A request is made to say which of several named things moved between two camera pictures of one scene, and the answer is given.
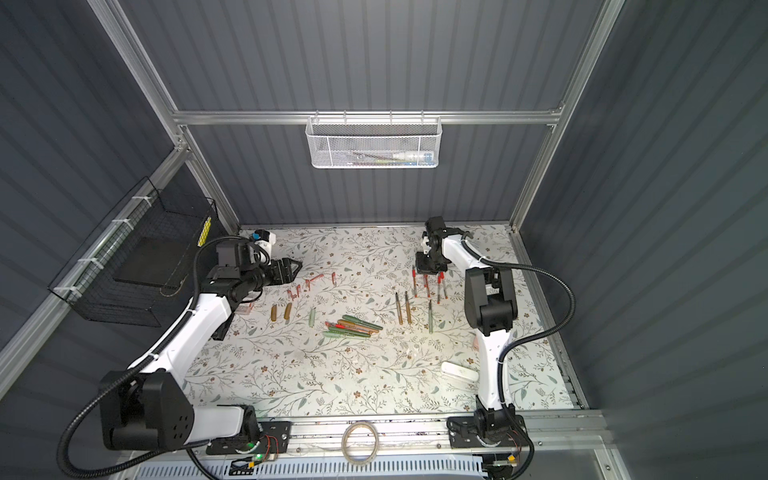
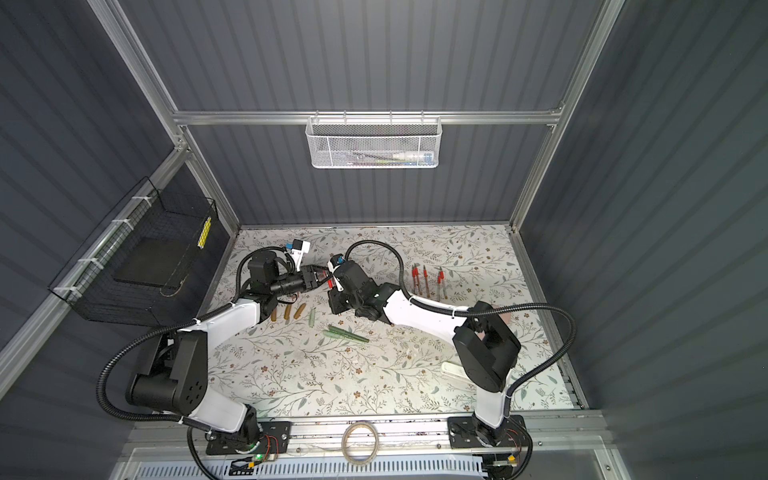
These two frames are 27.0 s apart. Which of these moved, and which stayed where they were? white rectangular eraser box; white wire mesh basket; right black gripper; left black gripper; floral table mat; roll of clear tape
Moved: left black gripper; right black gripper
Stayed: white rectangular eraser box; white wire mesh basket; floral table mat; roll of clear tape
